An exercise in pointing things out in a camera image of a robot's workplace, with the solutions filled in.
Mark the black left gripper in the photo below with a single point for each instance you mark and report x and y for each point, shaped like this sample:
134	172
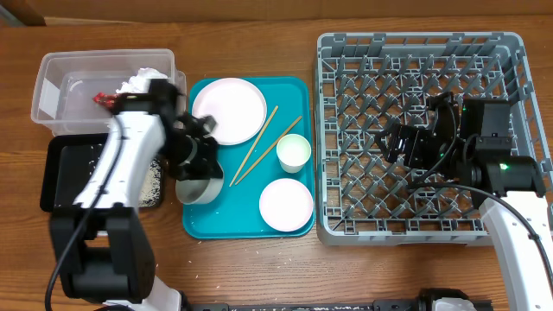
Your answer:
200	167

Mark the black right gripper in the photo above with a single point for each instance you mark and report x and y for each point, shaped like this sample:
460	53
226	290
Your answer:
416	136

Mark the grey bowl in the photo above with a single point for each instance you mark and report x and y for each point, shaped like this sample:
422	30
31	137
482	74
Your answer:
200	191

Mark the pile of rice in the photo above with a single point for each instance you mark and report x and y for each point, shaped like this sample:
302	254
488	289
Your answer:
151	191

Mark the large white pink plate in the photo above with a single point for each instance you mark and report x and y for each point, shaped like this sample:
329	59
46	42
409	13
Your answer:
237	106

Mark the wooden chopstick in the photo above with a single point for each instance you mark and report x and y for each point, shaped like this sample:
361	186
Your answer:
247	156
267	151

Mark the white napkin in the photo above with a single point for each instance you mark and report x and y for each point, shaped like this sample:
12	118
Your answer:
139	83

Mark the red snack wrapper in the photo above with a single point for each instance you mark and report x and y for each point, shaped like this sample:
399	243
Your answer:
105	100

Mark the white paper cup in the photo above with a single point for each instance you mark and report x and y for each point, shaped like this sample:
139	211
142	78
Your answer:
293	151

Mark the small white pink plate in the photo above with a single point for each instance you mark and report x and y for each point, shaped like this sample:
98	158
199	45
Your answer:
286	205

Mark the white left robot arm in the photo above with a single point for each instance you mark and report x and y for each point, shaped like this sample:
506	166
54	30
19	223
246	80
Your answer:
101	250

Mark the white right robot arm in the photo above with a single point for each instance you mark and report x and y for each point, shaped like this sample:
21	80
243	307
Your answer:
469	148

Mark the grey dishwasher rack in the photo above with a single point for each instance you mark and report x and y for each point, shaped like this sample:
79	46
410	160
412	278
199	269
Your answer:
363	81

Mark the black food waste tray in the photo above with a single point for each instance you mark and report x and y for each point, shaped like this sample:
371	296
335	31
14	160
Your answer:
71	160

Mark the clear plastic waste bin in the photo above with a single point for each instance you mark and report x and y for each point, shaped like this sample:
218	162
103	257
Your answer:
67	82

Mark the teal plastic tray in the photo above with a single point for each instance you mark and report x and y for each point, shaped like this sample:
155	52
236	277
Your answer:
235	211

